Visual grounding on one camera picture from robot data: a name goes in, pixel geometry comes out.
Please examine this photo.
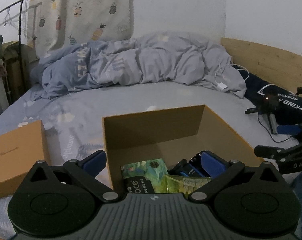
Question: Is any yellow transparent bottle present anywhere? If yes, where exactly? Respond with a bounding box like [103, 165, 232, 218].
[161, 174, 212, 195]

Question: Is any black and blue device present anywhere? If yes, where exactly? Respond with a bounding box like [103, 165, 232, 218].
[168, 152, 210, 178]

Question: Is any dark printed pillow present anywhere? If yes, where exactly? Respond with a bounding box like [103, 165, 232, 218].
[242, 73, 302, 125]

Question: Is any black labelled pouch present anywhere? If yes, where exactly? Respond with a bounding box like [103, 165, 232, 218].
[121, 176, 155, 194]

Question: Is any open cardboard box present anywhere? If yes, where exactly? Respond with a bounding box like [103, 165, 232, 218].
[102, 105, 263, 191]

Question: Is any green patterned packet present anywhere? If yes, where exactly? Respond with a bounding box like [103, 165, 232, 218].
[120, 159, 168, 193]

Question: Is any cardboard box lid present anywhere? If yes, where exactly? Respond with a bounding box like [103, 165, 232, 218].
[0, 120, 50, 198]

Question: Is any wooden headboard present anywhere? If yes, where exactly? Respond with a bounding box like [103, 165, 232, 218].
[220, 37, 302, 93]

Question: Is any grey crumpled duvet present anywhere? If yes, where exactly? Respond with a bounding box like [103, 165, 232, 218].
[31, 31, 246, 100]

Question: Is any pineapple print curtain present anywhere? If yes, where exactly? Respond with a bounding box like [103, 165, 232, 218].
[27, 0, 133, 57]

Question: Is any black clothes rack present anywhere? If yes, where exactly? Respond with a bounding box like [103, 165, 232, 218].
[0, 0, 28, 94]

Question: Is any black cable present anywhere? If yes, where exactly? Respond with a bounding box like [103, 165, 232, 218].
[245, 106, 299, 144]

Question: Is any white charger with cable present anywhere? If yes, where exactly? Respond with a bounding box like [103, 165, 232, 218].
[214, 60, 250, 91]

